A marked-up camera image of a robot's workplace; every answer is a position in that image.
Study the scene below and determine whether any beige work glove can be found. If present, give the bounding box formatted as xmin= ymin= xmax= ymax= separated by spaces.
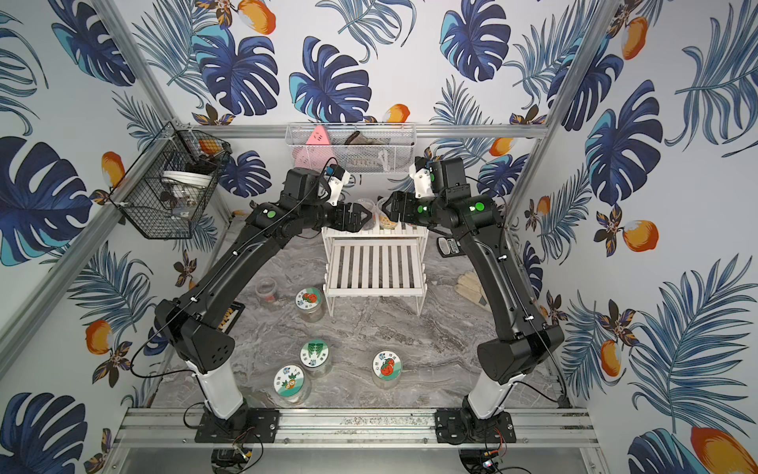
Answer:
xmin=455 ymin=272 xmax=491 ymax=311

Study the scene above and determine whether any green tree lid jar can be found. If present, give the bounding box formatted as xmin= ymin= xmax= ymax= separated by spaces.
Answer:
xmin=300 ymin=339 xmax=333 ymax=377

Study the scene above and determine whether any black wire basket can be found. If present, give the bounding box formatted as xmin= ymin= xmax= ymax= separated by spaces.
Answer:
xmin=109 ymin=122 xmax=232 ymax=240

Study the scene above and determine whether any tomato lid seed jar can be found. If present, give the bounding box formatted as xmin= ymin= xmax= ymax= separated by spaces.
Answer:
xmin=295 ymin=288 xmax=325 ymax=322

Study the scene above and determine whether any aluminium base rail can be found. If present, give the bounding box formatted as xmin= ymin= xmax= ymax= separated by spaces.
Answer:
xmin=114 ymin=408 xmax=600 ymax=450

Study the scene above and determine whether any pink triangle object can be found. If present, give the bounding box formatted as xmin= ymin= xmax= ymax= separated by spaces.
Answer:
xmin=293 ymin=126 xmax=336 ymax=171

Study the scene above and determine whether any clear wall-mounted tray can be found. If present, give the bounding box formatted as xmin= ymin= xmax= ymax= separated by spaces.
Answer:
xmin=285 ymin=122 xmax=417 ymax=174

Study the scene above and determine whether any black charging board with wires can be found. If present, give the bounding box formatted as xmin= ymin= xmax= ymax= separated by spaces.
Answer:
xmin=218 ymin=301 xmax=246 ymax=334

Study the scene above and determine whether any white bowl in basket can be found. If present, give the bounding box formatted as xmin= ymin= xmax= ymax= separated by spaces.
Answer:
xmin=162 ymin=171 xmax=211 ymax=188

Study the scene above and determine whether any strawberry lid seed jar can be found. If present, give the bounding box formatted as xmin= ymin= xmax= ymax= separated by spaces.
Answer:
xmin=371 ymin=351 xmax=403 ymax=389

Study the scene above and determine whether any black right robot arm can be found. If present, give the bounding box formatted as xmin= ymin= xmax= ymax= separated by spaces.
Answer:
xmin=382 ymin=157 xmax=565 ymax=421

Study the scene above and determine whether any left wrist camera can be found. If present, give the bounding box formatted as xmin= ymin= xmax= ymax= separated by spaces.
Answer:
xmin=327 ymin=164 xmax=351 ymax=207

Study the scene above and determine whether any black remote control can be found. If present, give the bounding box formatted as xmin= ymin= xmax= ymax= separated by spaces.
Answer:
xmin=436 ymin=237 xmax=465 ymax=258

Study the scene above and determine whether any white slatted wooden shelf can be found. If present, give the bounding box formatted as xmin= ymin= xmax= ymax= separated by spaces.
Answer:
xmin=322 ymin=223 xmax=428 ymax=314

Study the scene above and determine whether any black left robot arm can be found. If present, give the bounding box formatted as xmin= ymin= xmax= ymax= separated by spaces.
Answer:
xmin=155 ymin=164 xmax=371 ymax=420

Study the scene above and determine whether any carrot lid seed jar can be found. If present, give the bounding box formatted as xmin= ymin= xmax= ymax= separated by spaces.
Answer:
xmin=274 ymin=365 xmax=311 ymax=405

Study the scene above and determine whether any clear lidless jar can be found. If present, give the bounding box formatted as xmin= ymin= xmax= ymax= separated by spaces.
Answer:
xmin=255 ymin=278 xmax=278 ymax=304
xmin=357 ymin=199 xmax=376 ymax=231

